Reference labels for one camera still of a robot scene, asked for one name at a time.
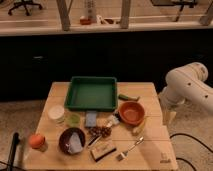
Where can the orange lidded jar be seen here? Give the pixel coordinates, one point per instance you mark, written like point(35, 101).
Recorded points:
point(37, 141)

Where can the white cloth in bowl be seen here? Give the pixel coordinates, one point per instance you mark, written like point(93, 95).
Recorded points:
point(74, 144)

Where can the blue sponge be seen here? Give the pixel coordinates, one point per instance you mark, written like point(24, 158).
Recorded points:
point(90, 120)

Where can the orange bowl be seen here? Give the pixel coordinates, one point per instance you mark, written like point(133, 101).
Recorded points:
point(131, 113)

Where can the wooden block brush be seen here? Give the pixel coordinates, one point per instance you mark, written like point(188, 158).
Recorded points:
point(103, 149)

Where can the white crumpled wrapper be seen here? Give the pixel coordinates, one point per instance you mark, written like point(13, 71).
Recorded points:
point(112, 120)

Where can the red object on shelf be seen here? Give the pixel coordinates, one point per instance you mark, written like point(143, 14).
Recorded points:
point(85, 21)

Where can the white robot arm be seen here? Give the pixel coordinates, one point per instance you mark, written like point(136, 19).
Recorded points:
point(185, 83)

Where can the silver metal fork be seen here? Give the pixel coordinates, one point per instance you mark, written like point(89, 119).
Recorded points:
point(124, 154)

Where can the brown grape bunch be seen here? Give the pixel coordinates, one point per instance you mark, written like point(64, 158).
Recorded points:
point(100, 131)

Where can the black handled utensil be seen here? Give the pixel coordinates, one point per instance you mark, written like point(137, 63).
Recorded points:
point(93, 141)

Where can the black office chair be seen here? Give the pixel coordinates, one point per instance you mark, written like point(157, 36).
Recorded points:
point(25, 4)

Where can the green cucumber toy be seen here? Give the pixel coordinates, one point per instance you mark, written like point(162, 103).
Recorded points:
point(127, 98)

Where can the black pole stand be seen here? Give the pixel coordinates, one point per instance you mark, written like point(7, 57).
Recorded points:
point(15, 141)

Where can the dark brown bowl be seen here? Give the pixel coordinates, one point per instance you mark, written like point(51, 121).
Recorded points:
point(65, 136)

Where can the green plastic tray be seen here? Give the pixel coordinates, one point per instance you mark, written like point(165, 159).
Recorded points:
point(92, 93)

